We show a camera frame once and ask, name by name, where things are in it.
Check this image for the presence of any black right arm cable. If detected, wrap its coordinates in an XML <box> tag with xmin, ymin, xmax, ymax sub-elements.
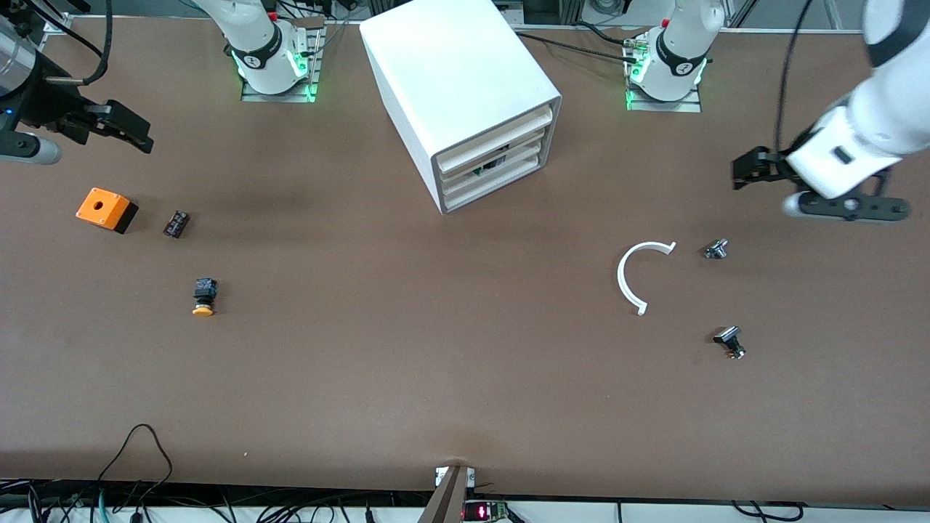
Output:
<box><xmin>22</xmin><ymin>0</ymin><xmax>114</xmax><ymax>86</ymax></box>

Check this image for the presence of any yellow push button switch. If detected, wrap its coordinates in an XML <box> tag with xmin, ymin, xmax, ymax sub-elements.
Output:
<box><xmin>192</xmin><ymin>277</ymin><xmax>219</xmax><ymax>317</ymax></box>

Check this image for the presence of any black braided cable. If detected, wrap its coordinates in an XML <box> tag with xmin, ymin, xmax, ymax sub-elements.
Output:
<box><xmin>509</xmin><ymin>29</ymin><xmax>647</xmax><ymax>68</ymax></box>

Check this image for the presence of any thin black cable loop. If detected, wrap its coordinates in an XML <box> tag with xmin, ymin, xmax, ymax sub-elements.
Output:
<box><xmin>97</xmin><ymin>423</ymin><xmax>174</xmax><ymax>503</ymax></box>

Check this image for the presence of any white curved plastic arc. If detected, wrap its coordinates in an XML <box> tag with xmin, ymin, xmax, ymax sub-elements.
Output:
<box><xmin>617</xmin><ymin>240</ymin><xmax>678</xmax><ymax>317</ymax></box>

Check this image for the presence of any black cap metal switch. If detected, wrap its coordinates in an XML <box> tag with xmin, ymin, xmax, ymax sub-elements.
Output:
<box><xmin>713</xmin><ymin>326</ymin><xmax>747</xmax><ymax>360</ymax></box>

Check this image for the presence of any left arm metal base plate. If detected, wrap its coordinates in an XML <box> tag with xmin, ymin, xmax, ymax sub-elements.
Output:
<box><xmin>625</xmin><ymin>33</ymin><xmax>704</xmax><ymax>113</ymax></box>

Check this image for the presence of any small red LED device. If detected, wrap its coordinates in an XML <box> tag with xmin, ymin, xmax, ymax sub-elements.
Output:
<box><xmin>464</xmin><ymin>500</ymin><xmax>509</xmax><ymax>522</ymax></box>

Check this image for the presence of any grey camera mount beam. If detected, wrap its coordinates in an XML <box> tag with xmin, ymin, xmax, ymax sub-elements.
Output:
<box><xmin>418</xmin><ymin>465</ymin><xmax>477</xmax><ymax>523</ymax></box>

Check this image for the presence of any orange box with hole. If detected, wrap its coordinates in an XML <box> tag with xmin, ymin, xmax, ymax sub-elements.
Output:
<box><xmin>76</xmin><ymin>187</ymin><xmax>139</xmax><ymax>235</ymax></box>

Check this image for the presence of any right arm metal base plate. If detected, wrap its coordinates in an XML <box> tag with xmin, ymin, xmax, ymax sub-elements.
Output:
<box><xmin>240</xmin><ymin>18</ymin><xmax>324</xmax><ymax>104</ymax></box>

